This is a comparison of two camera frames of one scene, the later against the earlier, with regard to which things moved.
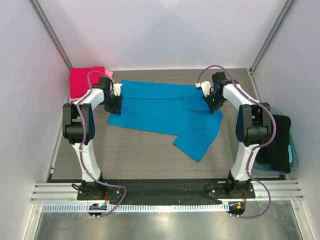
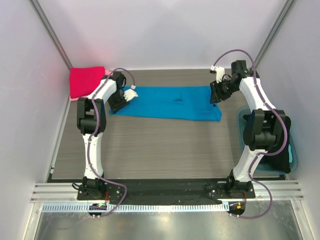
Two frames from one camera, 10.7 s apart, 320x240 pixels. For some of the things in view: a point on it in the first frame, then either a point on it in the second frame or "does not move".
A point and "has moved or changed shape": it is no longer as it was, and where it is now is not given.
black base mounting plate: x=118 y=191 does not move
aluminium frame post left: x=44 y=20 does not move
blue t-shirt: x=169 y=109 has moved or changed shape
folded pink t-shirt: x=109 y=73 does not move
